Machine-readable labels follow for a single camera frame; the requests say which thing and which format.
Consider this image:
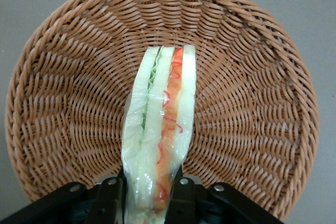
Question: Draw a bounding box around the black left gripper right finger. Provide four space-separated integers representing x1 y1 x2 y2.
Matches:
165 168 200 224

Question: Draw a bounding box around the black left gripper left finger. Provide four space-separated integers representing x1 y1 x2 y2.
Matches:
88 172 128 224

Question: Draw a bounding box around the triangle sandwich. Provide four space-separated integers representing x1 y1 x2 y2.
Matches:
120 45 198 224

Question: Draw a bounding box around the brown round wicker basket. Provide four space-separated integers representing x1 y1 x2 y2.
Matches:
4 0 321 222

